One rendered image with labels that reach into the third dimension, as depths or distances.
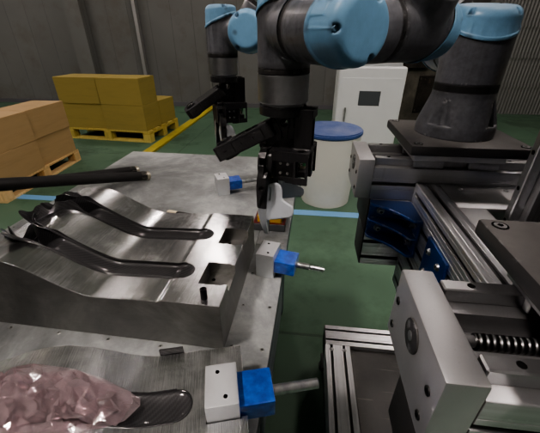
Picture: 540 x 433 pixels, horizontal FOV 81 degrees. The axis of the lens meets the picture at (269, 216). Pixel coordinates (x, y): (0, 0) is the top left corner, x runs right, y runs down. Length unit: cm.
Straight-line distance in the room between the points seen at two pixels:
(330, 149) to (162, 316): 203
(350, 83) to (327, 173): 121
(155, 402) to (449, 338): 32
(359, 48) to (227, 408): 39
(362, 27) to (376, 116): 313
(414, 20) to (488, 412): 39
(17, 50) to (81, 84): 383
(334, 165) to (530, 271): 215
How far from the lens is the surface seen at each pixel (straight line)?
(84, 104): 497
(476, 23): 73
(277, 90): 47
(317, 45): 38
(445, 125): 73
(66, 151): 406
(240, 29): 70
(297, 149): 50
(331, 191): 254
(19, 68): 870
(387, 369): 129
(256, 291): 61
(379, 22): 39
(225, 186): 95
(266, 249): 62
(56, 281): 57
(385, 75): 344
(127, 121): 464
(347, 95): 342
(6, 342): 67
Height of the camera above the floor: 122
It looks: 30 degrees down
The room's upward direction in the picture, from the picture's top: straight up
